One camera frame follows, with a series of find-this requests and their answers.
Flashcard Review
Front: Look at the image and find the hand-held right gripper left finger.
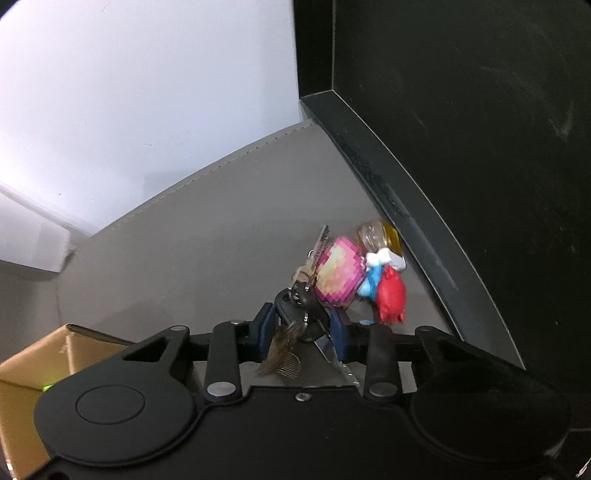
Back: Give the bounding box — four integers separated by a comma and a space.
120, 302, 279, 400

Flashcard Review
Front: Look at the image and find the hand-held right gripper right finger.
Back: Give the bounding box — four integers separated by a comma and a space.
329, 307, 468, 400

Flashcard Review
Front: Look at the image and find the bunch of keys with charms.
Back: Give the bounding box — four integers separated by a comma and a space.
256, 224, 368, 386

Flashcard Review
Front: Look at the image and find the cardboard box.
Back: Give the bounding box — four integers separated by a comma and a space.
0, 324, 139, 480

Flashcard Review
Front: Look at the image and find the blue and red toy figure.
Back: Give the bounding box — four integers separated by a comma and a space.
358, 249, 408, 328

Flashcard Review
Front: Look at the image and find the clear and yellow small bottle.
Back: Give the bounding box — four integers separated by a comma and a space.
359, 220, 403, 259

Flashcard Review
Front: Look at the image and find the large black panel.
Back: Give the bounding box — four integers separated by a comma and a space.
293, 0, 591, 435

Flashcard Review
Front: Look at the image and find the long white box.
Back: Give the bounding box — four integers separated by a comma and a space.
0, 182, 78, 282

